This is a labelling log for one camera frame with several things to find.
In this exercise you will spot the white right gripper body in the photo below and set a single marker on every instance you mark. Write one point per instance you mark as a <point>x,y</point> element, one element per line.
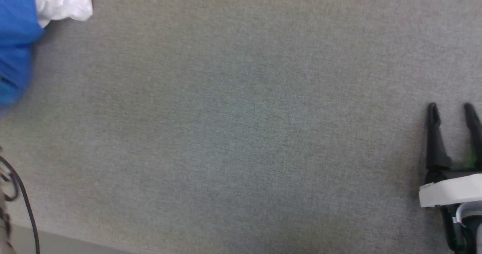
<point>453,190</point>

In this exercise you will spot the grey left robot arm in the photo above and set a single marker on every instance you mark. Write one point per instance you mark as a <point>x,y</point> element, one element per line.
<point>4,227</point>

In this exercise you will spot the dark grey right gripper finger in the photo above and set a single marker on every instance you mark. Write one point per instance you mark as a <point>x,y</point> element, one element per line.
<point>435,148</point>
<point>477,141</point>

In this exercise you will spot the white and blue garment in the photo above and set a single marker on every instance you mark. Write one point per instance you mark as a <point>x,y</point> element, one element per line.
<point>17,31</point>

